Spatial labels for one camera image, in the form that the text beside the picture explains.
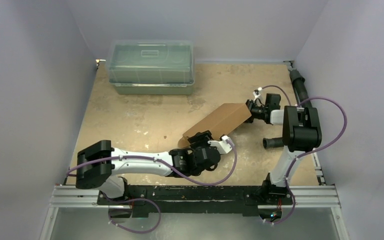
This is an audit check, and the brown cardboard box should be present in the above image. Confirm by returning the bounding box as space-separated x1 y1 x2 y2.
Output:
177 103 252 148

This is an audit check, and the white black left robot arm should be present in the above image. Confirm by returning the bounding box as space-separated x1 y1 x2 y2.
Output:
74 130 233 205

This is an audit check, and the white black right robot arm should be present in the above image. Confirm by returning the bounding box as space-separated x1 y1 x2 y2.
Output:
245 93 322 204

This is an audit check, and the clear plastic storage bin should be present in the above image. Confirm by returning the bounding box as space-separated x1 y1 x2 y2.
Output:
105 39 195 95

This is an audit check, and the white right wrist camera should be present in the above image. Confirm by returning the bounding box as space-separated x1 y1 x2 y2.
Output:
252 87 263 105

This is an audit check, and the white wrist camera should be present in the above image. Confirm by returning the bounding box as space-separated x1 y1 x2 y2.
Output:
252 87 263 105
207 135 235 155

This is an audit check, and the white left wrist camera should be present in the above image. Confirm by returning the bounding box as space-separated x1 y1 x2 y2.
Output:
207 135 235 155

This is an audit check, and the black corrugated hose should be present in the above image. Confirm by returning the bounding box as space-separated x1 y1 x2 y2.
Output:
262 67 314 150

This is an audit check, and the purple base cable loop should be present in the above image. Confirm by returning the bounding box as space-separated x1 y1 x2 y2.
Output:
107 198 162 234

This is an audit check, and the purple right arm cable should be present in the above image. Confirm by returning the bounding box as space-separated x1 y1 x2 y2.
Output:
259 85 349 227

